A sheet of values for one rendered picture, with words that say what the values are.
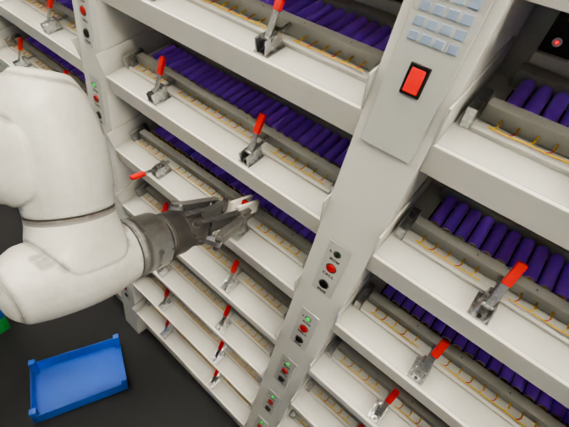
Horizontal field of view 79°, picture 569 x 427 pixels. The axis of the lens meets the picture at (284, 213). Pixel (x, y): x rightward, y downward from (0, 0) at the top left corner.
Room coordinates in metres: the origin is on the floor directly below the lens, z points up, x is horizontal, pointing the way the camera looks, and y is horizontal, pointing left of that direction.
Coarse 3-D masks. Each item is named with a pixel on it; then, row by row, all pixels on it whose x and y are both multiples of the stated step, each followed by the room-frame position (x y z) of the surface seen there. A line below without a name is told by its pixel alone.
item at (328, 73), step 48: (144, 0) 0.65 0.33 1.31; (192, 0) 0.65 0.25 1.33; (240, 0) 0.62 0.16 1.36; (288, 0) 0.64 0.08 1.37; (336, 0) 0.65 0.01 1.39; (384, 0) 0.62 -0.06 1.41; (192, 48) 0.60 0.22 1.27; (240, 48) 0.53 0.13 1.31; (288, 48) 0.55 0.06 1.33; (336, 48) 0.53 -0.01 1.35; (384, 48) 0.54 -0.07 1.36; (288, 96) 0.50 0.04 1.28; (336, 96) 0.45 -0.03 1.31
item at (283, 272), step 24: (144, 120) 0.80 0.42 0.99; (120, 144) 0.73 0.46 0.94; (144, 144) 0.75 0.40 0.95; (144, 168) 0.67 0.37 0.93; (168, 192) 0.62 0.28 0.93; (192, 192) 0.62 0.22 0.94; (216, 192) 0.63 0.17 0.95; (240, 240) 0.52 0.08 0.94; (264, 240) 0.53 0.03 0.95; (264, 264) 0.47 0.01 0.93; (288, 264) 0.48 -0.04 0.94; (288, 288) 0.44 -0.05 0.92
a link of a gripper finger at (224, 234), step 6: (240, 216) 0.49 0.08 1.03; (234, 222) 0.46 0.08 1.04; (240, 222) 0.47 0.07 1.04; (222, 228) 0.43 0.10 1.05; (228, 228) 0.44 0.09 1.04; (234, 228) 0.45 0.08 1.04; (240, 228) 0.47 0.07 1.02; (222, 234) 0.41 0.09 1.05; (228, 234) 0.43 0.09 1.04; (234, 234) 0.45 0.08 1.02; (216, 240) 0.40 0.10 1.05; (222, 240) 0.40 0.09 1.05
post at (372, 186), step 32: (512, 0) 0.39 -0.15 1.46; (480, 32) 0.39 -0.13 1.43; (512, 32) 0.50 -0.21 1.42; (384, 64) 0.43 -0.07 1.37; (480, 64) 0.41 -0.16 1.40; (448, 96) 0.39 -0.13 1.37; (352, 160) 0.42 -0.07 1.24; (384, 160) 0.40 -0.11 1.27; (416, 160) 0.39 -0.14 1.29; (352, 192) 0.41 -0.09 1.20; (384, 192) 0.39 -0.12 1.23; (320, 224) 0.43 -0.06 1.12; (352, 224) 0.40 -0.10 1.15; (384, 224) 0.38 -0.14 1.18; (320, 256) 0.42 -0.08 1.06; (352, 256) 0.39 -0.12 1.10; (352, 288) 0.38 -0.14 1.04; (288, 320) 0.42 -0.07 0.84; (320, 320) 0.39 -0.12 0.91; (288, 352) 0.41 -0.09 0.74; (288, 384) 0.40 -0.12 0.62; (256, 416) 0.42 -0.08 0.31
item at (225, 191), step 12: (144, 132) 0.76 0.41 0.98; (156, 144) 0.73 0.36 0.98; (168, 156) 0.71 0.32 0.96; (180, 156) 0.70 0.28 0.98; (192, 168) 0.67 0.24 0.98; (192, 180) 0.65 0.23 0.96; (204, 180) 0.65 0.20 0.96; (216, 180) 0.64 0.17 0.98; (228, 192) 0.61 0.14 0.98; (264, 216) 0.57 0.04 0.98; (276, 228) 0.54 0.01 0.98; (288, 228) 0.55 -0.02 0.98; (288, 240) 0.53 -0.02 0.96; (300, 240) 0.52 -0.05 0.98
